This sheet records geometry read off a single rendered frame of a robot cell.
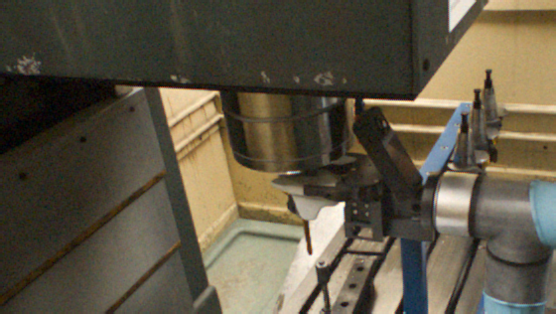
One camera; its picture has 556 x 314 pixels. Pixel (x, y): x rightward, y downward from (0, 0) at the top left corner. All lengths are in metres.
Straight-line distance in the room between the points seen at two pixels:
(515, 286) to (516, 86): 1.07
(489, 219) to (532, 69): 1.06
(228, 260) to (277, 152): 1.46
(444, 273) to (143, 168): 0.69
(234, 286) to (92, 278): 0.92
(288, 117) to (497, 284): 0.32
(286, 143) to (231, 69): 0.12
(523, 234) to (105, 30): 0.50
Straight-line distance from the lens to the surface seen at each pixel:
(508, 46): 1.77
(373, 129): 0.74
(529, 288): 0.80
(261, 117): 0.74
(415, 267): 1.16
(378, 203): 0.78
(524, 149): 1.87
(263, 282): 2.06
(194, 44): 0.69
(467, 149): 1.20
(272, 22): 0.63
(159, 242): 1.34
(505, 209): 0.74
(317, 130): 0.74
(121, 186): 1.22
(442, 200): 0.76
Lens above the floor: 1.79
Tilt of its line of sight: 31 degrees down
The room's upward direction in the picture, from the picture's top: 7 degrees counter-clockwise
